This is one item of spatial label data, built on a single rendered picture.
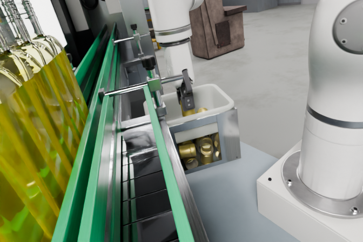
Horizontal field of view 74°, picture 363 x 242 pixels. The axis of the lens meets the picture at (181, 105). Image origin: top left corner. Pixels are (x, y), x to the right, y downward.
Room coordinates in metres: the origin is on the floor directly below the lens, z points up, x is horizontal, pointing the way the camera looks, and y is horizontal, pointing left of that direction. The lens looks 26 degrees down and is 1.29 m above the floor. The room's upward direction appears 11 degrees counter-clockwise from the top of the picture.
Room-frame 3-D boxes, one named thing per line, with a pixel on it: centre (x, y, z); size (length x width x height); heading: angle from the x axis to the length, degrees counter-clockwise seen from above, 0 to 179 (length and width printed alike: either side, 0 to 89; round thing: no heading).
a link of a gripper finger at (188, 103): (0.54, -0.02, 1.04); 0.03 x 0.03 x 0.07; 10
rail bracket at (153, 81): (0.46, 0.07, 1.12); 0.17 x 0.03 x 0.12; 98
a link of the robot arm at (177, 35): (0.57, -0.01, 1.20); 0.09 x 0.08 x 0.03; 10
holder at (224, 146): (0.58, 0.01, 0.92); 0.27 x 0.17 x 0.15; 98
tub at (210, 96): (0.58, -0.01, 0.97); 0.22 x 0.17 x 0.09; 98
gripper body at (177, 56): (0.57, -0.01, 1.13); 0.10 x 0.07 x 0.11; 10
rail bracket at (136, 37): (1.09, 0.16, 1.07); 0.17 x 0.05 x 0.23; 98
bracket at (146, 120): (0.45, 0.09, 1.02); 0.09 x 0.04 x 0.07; 98
